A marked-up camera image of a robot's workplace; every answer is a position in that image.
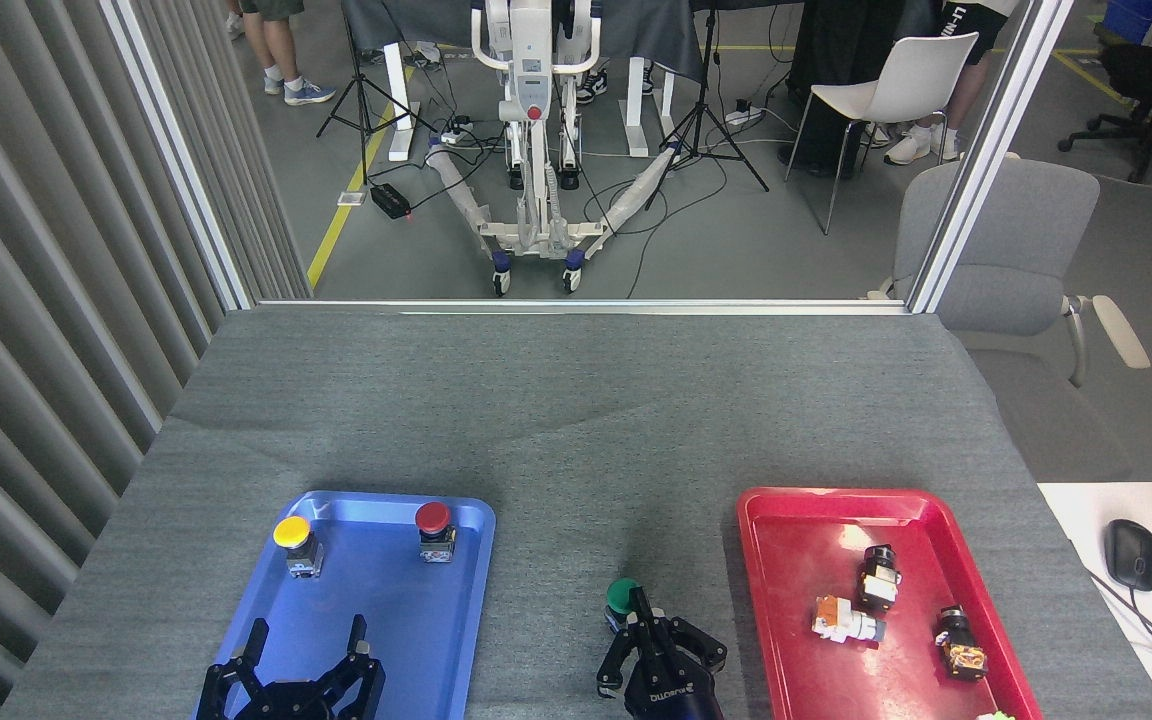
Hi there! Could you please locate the red plastic tray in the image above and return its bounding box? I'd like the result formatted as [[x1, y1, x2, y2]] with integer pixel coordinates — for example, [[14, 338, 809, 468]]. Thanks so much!
[[736, 486, 1044, 720]]

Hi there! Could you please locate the silver frame rail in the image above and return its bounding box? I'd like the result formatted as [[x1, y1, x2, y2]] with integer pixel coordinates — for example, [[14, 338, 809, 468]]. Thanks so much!
[[256, 298, 912, 316]]

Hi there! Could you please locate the grey office chair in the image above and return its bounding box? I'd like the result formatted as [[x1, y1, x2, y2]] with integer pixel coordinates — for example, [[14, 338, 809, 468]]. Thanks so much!
[[868, 155, 1152, 481]]

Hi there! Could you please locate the grey corrugated partition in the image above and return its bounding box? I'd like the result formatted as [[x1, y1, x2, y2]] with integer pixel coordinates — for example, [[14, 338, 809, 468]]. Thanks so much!
[[0, 0, 312, 720]]

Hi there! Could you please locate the white stand on wheels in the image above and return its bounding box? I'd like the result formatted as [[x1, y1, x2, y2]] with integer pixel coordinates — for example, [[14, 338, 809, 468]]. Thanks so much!
[[426, 0, 682, 296]]

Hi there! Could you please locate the red push button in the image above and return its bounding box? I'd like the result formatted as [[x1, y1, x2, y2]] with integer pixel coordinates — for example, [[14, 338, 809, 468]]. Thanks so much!
[[414, 501, 457, 563]]

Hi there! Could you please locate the white plastic chair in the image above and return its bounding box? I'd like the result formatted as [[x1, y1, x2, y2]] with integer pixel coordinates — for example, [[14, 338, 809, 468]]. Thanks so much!
[[786, 32, 980, 236]]

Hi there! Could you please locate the silver frame post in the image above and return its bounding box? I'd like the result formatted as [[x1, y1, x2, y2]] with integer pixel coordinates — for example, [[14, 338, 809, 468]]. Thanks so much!
[[908, 0, 1077, 313], [101, 0, 257, 311]]

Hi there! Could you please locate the white desk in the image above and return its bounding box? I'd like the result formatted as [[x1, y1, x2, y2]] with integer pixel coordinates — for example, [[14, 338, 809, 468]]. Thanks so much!
[[1036, 482, 1152, 720]]

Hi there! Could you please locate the white and orange switch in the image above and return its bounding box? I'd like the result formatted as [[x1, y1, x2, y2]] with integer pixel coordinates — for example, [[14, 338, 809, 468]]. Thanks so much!
[[812, 595, 887, 646]]

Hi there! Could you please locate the black office chair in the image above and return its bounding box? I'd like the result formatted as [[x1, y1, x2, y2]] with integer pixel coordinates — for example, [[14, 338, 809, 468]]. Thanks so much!
[[1058, 42, 1152, 184]]

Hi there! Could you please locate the blue storage bin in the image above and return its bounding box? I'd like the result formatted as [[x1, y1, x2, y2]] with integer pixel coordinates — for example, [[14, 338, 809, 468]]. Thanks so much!
[[1104, 0, 1152, 43]]

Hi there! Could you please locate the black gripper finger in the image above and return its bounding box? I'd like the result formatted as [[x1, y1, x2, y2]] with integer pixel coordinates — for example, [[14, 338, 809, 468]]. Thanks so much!
[[198, 617, 272, 720], [596, 587, 657, 699], [321, 614, 385, 716], [656, 618, 727, 681]]

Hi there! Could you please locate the black computer mouse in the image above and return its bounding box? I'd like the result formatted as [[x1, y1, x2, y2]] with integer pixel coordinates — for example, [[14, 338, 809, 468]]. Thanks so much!
[[1104, 519, 1152, 591]]

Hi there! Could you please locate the yellow push button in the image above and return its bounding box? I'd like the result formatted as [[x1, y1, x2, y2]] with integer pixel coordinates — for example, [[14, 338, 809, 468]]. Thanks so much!
[[273, 515, 325, 579]]

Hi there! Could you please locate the black desk cable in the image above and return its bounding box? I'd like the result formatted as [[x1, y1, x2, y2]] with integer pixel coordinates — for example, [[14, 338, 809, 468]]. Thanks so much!
[[1086, 570, 1152, 720]]

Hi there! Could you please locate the person in white shoes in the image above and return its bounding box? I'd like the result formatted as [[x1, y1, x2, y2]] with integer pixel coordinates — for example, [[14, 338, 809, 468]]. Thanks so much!
[[861, 0, 1022, 166]]

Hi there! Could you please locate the green push button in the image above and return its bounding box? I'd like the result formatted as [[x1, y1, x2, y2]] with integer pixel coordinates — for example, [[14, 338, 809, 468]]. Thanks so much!
[[604, 578, 642, 633]]

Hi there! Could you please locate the black tripod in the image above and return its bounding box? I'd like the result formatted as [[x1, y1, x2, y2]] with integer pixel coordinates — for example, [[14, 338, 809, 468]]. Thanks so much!
[[646, 0, 770, 211], [316, 0, 437, 186]]

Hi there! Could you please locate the black switch with silver ring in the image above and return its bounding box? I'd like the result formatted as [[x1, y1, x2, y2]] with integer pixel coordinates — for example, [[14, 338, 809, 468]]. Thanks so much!
[[858, 545, 902, 611]]

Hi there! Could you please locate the person in blue shoes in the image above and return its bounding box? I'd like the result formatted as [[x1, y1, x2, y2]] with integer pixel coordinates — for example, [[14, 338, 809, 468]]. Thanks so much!
[[239, 0, 337, 106]]

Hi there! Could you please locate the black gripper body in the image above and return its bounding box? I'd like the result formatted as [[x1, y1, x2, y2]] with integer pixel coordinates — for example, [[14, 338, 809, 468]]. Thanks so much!
[[236, 680, 352, 720], [628, 660, 722, 720]]

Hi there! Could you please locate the blue plastic tray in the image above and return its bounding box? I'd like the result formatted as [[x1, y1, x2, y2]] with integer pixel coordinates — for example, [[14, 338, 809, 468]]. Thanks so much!
[[191, 489, 497, 720]]

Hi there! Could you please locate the black switch with orange base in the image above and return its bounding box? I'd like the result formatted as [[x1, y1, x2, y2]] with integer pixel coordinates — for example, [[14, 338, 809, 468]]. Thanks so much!
[[936, 605, 989, 681]]

